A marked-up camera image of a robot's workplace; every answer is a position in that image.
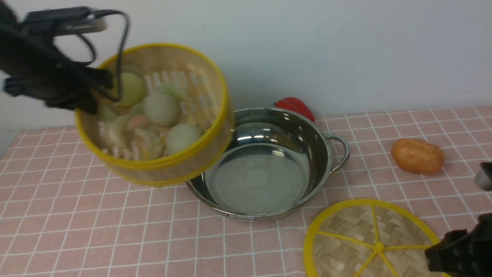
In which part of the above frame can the red pepper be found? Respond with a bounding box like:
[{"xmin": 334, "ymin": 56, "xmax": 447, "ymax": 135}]
[{"xmin": 274, "ymin": 97, "xmax": 315, "ymax": 122}]

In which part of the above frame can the yellow round bun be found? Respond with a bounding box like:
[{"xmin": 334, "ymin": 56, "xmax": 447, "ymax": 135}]
[{"xmin": 116, "ymin": 72, "xmax": 146, "ymax": 108}]

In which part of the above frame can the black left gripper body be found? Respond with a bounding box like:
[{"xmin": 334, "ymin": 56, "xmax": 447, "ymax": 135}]
[{"xmin": 0, "ymin": 23, "xmax": 91, "ymax": 110}]

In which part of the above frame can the pink checkered tablecloth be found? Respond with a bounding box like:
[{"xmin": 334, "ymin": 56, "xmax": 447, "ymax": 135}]
[{"xmin": 0, "ymin": 106, "xmax": 491, "ymax": 277}]

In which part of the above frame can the white round bun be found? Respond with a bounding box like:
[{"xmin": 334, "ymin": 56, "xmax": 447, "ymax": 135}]
[
  {"xmin": 143, "ymin": 92, "xmax": 181, "ymax": 127},
  {"xmin": 165, "ymin": 124, "xmax": 201, "ymax": 156}
]

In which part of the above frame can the black camera cable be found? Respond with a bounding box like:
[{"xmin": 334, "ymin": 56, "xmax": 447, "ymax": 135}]
[{"xmin": 69, "ymin": 9, "xmax": 131, "ymax": 103}]

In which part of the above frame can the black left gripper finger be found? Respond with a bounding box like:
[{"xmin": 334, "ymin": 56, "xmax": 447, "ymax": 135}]
[
  {"xmin": 79, "ymin": 66, "xmax": 114, "ymax": 92},
  {"xmin": 69, "ymin": 94, "xmax": 97, "ymax": 115}
]

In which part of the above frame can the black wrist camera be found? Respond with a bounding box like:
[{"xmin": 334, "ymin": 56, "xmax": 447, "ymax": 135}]
[{"xmin": 21, "ymin": 6, "xmax": 107, "ymax": 37}]

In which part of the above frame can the yellow woven steamer lid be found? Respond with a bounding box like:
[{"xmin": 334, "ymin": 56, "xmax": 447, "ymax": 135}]
[{"xmin": 304, "ymin": 199, "xmax": 445, "ymax": 277}]

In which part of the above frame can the orange brown potato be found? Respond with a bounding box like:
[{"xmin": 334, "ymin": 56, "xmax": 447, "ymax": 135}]
[{"xmin": 391, "ymin": 137, "xmax": 445, "ymax": 175}]

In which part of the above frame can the white round bun front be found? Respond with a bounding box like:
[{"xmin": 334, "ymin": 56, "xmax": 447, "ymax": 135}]
[{"xmin": 165, "ymin": 124, "xmax": 201, "ymax": 156}]

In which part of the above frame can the yellow bamboo steamer basket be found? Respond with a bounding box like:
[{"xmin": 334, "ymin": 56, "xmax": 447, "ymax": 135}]
[{"xmin": 75, "ymin": 43, "xmax": 234, "ymax": 187}]

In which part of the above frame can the pale dumpling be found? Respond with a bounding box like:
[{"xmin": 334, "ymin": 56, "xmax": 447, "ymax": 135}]
[{"xmin": 133, "ymin": 128, "xmax": 165, "ymax": 160}]

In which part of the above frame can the stainless steel pot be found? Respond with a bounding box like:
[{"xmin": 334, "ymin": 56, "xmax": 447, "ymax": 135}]
[{"xmin": 186, "ymin": 107, "xmax": 351, "ymax": 222}]

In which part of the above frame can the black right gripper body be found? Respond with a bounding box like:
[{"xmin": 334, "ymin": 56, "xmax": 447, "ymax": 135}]
[{"xmin": 424, "ymin": 214, "xmax": 492, "ymax": 277}]

